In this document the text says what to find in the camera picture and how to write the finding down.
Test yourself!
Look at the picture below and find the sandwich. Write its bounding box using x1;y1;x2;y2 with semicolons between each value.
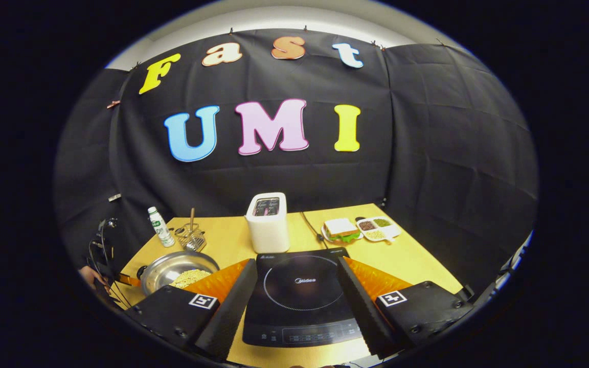
324;218;361;241

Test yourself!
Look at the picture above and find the white divided snack dish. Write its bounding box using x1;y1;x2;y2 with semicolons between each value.
356;217;401;243

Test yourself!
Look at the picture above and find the black induction cooktop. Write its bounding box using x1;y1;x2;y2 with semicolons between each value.
242;247;364;348

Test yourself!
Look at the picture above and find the pile of yellow beans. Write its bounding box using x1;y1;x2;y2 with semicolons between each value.
170;269;212;289

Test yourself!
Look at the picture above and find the white drink bottle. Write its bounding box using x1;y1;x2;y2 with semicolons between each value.
147;206;176;248

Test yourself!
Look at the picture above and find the wire mesh basket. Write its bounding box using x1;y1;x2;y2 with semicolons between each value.
176;223;207;252

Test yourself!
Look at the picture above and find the white toaster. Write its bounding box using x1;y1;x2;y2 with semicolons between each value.
245;192;291;254

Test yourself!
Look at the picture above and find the black backdrop cloth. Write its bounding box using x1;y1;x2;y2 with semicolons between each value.
54;28;538;297

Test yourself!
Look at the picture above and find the wooden-handled spoon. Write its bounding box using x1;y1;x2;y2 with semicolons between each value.
186;208;204;251

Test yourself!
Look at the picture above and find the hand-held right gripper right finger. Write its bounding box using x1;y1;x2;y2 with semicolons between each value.
336;257;474;358

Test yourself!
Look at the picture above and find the black power cable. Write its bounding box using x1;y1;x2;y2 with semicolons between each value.
301;212;326;249

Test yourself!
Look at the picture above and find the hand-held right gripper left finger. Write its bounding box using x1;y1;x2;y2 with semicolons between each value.
126;259;258;361

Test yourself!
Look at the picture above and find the stainless steel pot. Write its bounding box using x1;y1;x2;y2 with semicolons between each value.
136;250;221;297

